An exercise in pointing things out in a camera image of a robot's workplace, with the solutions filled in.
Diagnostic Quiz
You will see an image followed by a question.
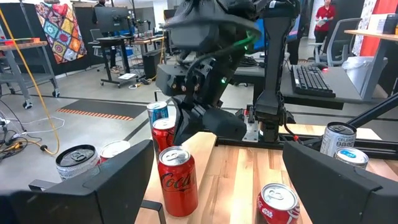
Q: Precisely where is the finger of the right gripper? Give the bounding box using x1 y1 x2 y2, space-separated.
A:
172 96 203 146
201 108 248 140

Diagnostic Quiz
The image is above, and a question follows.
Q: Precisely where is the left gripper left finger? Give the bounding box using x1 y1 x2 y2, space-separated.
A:
0 139 155 224

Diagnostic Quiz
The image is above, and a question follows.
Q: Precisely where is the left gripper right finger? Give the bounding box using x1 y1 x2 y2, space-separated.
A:
282 141 398 224

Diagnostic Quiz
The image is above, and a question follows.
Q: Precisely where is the blue silver Red Bull can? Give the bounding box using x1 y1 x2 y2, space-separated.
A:
333 146 369 170
146 101 170 128

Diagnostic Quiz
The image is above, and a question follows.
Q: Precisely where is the white Celsius can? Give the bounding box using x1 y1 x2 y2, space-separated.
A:
55 144 101 182
319 121 358 158

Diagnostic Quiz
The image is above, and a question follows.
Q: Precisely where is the red Fanta strawberry can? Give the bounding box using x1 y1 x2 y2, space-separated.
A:
99 139 131 164

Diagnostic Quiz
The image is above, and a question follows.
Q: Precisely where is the silver mounting plate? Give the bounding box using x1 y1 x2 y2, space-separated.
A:
243 119 261 143

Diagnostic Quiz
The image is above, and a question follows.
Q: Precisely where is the black computer tower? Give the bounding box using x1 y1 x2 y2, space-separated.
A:
142 49 162 80

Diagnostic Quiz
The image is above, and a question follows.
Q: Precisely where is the red Star Wars Coca-Cola can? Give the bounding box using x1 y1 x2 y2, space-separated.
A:
256 182 301 224

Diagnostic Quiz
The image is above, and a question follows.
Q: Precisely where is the black orange-striped floor mat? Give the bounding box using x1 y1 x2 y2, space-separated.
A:
55 98 149 122

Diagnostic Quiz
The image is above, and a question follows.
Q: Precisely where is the backlit black keyboard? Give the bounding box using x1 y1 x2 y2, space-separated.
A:
290 63 336 99

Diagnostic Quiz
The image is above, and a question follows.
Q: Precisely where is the black monitor desk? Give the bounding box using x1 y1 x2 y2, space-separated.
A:
96 35 165 87

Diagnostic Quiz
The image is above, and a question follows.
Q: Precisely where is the grey desk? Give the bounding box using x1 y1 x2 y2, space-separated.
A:
233 63 366 110

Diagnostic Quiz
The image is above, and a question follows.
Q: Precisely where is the black computer monitor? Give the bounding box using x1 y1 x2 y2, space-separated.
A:
94 6 131 34

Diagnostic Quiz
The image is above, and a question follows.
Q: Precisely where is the person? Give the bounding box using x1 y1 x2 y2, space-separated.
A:
313 0 337 46

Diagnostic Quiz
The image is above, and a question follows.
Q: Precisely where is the grey office chair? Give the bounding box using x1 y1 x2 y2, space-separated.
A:
307 17 363 68

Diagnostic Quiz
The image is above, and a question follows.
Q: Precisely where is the colourful patchwork quilt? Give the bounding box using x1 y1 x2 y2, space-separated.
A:
34 1 88 65

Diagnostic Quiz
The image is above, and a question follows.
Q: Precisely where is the wooden-top white table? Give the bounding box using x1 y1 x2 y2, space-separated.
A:
343 29 398 102

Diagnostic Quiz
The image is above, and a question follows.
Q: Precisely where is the rolling wooden-top table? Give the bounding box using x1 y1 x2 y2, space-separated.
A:
0 37 62 110

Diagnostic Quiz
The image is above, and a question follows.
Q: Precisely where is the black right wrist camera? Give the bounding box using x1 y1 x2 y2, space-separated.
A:
155 63 201 98

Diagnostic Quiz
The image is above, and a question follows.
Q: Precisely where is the black aluminium table frame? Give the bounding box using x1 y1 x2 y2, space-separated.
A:
216 91 398 161

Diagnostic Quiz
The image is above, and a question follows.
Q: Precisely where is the yellow extension cable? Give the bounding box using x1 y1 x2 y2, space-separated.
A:
0 7 62 156

